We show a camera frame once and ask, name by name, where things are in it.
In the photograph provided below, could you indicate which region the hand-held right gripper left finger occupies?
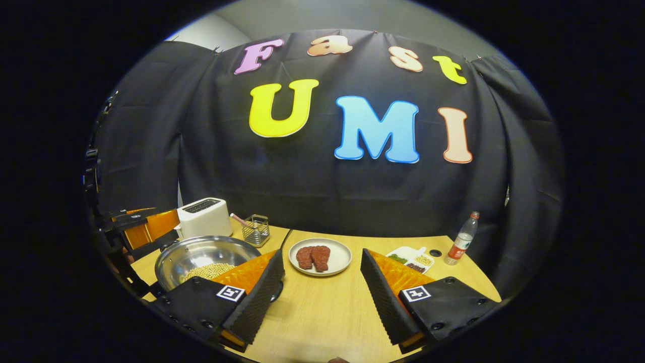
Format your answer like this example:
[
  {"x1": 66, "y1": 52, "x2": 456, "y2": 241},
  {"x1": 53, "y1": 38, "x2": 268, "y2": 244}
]
[{"x1": 151, "y1": 249, "x2": 286, "y2": 353}]

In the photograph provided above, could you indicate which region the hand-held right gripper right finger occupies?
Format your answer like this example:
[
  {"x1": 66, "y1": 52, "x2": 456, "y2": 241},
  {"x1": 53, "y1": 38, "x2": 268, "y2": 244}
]
[{"x1": 360, "y1": 248, "x2": 502, "y2": 354}]

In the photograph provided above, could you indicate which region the steel pot with black handle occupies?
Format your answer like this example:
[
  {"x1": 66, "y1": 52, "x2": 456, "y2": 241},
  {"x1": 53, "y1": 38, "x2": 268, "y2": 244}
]
[{"x1": 154, "y1": 235, "x2": 284, "y2": 303}]

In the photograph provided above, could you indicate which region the white toaster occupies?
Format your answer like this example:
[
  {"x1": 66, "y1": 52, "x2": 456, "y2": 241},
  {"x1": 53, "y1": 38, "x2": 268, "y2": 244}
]
[{"x1": 175, "y1": 198, "x2": 233, "y2": 239}]

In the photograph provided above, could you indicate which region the white divided dish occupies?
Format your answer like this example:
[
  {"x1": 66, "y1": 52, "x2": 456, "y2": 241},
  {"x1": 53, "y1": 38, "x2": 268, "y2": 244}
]
[{"x1": 386, "y1": 246, "x2": 434, "y2": 274}]

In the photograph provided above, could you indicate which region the large soybean heap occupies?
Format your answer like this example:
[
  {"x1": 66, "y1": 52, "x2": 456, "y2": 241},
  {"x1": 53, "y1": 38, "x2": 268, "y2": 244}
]
[{"x1": 182, "y1": 263, "x2": 236, "y2": 283}]

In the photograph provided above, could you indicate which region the white round plate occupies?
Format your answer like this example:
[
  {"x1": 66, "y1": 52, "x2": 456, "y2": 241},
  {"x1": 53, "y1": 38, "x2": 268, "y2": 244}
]
[{"x1": 289, "y1": 238, "x2": 353, "y2": 277}]

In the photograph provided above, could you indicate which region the plastic water bottle red label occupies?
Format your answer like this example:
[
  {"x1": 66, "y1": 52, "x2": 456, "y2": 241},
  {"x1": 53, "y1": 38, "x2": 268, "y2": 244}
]
[{"x1": 444, "y1": 211, "x2": 480, "y2": 266}]

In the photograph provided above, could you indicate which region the small wire mesh holder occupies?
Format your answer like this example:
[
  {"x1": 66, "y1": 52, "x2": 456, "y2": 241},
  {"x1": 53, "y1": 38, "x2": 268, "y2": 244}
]
[{"x1": 242, "y1": 214, "x2": 271, "y2": 247}]

